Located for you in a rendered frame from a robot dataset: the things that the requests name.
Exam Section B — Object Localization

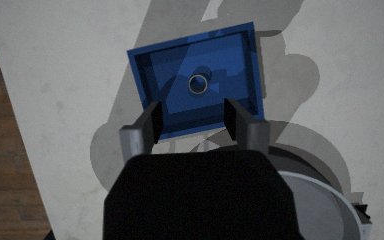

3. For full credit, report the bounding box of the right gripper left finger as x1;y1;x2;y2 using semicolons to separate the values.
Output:
118;100;164;164

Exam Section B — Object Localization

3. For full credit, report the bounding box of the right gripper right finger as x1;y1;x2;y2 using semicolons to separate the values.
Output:
223;97;271;156

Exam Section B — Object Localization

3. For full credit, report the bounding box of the steel bushing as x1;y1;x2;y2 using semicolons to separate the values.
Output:
187;73;209;95

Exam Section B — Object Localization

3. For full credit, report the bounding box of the blue crate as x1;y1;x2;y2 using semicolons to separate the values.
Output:
126;21;265;141

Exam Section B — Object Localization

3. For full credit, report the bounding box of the grey turntable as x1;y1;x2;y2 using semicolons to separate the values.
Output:
192;128;367;240

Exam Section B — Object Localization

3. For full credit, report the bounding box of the white table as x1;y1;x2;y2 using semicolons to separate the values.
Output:
0;0;384;240

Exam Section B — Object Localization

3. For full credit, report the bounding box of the grey control box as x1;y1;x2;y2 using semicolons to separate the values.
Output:
353;202;374;240

